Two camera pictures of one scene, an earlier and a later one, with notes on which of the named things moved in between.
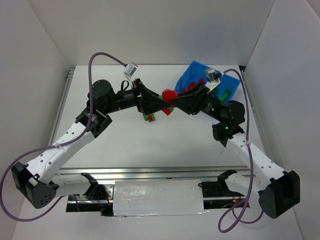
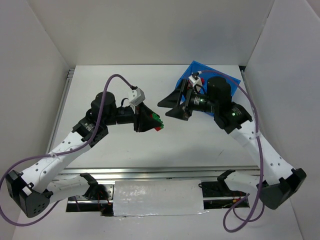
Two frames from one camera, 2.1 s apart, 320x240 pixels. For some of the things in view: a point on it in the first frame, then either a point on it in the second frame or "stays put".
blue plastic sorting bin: (195, 71) stays put
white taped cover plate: (154, 197) stays put
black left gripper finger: (146, 92) -> (145, 116)
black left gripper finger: (151, 105) -> (140, 128)
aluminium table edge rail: (152, 172) stays put
